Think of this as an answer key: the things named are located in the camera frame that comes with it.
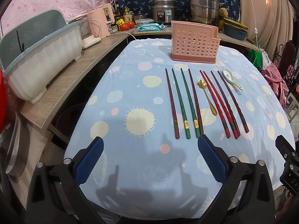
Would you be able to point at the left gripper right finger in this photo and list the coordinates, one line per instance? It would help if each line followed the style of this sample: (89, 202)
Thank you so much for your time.
(212, 157)

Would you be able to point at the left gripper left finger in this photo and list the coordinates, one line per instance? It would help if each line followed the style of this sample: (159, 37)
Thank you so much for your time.
(86, 159)

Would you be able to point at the green chopstick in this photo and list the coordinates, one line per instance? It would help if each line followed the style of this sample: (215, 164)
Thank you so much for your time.
(193, 112)
(181, 103)

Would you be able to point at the gold flower spoon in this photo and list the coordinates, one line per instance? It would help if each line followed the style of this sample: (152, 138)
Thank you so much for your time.
(203, 85)

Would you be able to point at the white ceramic soup spoon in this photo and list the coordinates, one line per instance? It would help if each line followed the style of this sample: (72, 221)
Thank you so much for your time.
(229, 77)

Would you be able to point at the blue patterned tablecloth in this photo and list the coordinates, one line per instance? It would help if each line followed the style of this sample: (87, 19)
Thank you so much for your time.
(142, 108)

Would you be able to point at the pink floral clothing pile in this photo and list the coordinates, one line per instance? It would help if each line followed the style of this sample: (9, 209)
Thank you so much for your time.
(277, 83)

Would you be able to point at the green plastic bag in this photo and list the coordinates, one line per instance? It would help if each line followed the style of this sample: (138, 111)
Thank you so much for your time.
(255, 58)

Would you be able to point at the pink perforated utensil holder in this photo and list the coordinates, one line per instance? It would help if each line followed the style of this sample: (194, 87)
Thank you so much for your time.
(194, 42)

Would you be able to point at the white glass blender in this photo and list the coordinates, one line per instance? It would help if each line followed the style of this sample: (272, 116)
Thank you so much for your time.
(88, 38)

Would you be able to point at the white dish drainer box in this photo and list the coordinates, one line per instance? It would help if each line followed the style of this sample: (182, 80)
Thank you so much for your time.
(35, 51)

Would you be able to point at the stacked yellow blue bowls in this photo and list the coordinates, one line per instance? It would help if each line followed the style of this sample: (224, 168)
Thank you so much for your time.
(235, 29)

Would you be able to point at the red tomato right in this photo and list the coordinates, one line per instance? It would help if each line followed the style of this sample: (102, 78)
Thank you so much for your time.
(131, 24)

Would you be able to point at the blue wet wipes pack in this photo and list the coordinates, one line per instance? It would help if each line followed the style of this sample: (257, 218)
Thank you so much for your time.
(150, 27)

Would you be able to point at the pink electric kettle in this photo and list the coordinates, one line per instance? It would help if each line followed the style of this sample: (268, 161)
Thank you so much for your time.
(101, 19)

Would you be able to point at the clear food container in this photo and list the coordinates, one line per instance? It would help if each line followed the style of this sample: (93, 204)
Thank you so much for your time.
(141, 22)

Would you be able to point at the oil bottle yellow cap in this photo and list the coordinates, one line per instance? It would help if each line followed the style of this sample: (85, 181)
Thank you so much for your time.
(127, 15)

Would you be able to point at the stainless steel steamer pot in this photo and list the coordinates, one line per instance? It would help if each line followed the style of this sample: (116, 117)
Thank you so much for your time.
(204, 11)

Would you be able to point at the small steel lidded pot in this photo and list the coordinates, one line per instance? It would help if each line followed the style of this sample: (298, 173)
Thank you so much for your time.
(139, 15)

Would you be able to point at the silver rice cooker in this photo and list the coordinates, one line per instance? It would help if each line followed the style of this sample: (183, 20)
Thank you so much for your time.
(163, 11)

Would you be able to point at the beige hanging curtain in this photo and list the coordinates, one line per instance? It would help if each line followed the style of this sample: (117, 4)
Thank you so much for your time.
(270, 22)

